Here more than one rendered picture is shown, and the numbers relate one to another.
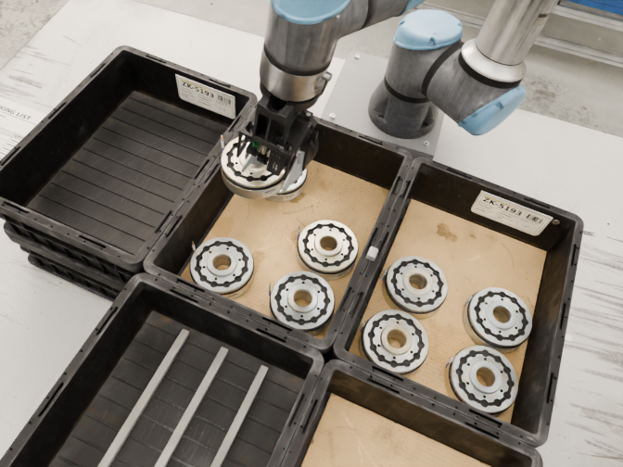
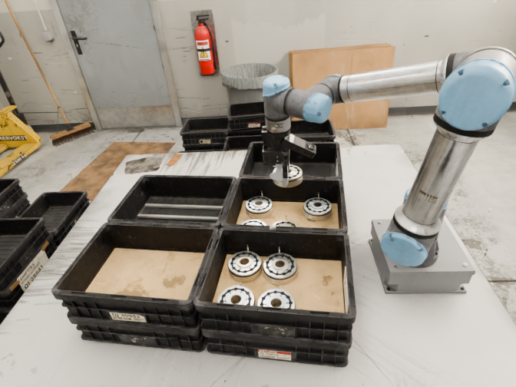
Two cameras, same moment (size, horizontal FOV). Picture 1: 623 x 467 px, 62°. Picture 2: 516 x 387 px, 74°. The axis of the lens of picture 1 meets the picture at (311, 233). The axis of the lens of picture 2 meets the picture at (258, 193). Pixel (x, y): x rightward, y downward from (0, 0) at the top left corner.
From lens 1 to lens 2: 95 cm
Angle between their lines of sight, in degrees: 59
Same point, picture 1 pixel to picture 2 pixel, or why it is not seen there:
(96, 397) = (200, 198)
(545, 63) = not seen: outside the picture
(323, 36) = (266, 104)
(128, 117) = (319, 167)
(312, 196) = (315, 224)
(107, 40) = (375, 160)
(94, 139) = (302, 163)
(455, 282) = (295, 289)
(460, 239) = (325, 287)
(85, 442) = (185, 201)
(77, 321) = not seen: hidden behind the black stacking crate
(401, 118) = not seen: hidden behind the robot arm
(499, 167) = (444, 341)
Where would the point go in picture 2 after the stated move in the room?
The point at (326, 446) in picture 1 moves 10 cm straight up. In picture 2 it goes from (193, 257) to (188, 234)
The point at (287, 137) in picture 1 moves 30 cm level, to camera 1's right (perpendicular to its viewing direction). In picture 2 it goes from (269, 148) to (290, 205)
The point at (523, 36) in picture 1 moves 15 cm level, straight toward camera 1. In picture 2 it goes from (413, 200) to (349, 196)
